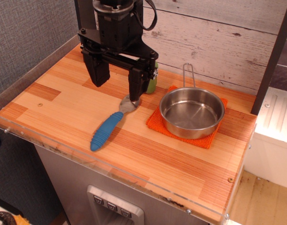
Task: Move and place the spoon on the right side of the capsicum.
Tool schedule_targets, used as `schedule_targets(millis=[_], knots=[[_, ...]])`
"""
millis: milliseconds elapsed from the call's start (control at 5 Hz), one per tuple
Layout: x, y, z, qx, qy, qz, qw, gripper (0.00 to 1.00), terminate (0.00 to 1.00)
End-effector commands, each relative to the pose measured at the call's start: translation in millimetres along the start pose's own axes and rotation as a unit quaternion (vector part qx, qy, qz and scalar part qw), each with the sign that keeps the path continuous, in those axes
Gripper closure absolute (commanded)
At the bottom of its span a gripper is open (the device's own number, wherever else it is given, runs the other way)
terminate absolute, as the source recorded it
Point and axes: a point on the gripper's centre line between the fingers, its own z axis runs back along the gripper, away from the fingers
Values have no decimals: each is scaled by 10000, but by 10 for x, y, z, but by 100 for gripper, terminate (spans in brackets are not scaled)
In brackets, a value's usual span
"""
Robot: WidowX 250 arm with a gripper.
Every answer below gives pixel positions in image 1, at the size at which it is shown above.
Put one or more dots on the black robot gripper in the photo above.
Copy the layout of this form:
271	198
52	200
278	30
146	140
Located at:
119	32

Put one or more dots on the blue-handled metal spoon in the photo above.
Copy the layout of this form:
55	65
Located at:
104	131

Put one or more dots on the green toy bell pepper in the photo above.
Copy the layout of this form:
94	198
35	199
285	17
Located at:
153	82

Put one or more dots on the orange knitted cloth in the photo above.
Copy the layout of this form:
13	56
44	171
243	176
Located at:
155	123

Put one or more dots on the stainless steel pot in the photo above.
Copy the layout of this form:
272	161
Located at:
191	112

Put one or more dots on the clear acrylic table guard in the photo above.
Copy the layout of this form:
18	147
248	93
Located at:
183	175

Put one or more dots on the silver toy fridge cabinet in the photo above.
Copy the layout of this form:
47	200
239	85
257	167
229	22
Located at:
94	193

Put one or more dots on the yellow brown object corner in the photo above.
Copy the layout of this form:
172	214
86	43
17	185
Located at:
7	218

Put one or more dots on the dark vertical post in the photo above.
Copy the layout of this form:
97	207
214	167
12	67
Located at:
272	63

